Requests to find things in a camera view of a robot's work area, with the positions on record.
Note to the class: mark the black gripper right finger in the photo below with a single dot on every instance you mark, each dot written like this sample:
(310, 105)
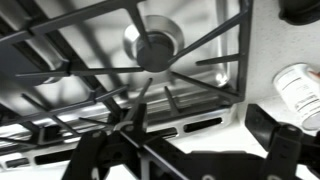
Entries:
(283, 150)

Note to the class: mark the stainless steel gas range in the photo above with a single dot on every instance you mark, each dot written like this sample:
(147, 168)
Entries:
(200, 20)

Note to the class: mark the black cast iron grate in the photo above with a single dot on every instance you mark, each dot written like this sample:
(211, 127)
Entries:
(243, 50)

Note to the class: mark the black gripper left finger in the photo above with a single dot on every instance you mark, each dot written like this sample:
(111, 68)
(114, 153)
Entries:
(93, 153)

